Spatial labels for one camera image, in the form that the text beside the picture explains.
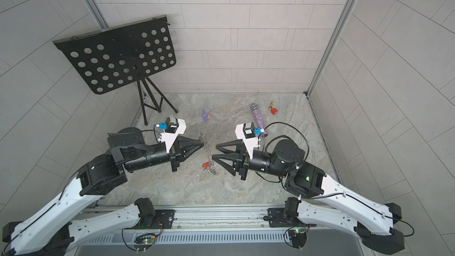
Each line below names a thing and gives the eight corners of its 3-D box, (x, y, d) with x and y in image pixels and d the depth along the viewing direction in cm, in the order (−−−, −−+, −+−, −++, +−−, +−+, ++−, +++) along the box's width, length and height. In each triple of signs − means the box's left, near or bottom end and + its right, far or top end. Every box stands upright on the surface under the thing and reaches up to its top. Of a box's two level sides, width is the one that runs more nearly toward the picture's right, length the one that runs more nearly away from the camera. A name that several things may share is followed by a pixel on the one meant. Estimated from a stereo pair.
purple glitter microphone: (260, 137, 98) (261, 134, 95) (251, 108, 112) (251, 104, 109) (266, 136, 99) (267, 133, 96) (256, 107, 112) (257, 103, 109)
